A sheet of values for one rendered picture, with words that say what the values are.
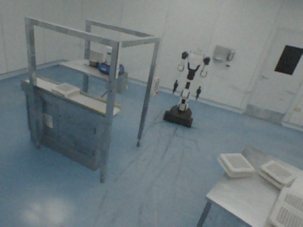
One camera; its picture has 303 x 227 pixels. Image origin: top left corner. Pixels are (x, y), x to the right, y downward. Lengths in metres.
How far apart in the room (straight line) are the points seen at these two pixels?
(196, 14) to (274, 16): 1.65
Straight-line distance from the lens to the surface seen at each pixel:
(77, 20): 6.90
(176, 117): 4.39
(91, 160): 2.92
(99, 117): 2.46
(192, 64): 4.24
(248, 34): 5.70
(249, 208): 1.89
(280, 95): 6.07
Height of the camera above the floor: 2.04
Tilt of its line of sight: 27 degrees down
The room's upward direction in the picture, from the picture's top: 12 degrees clockwise
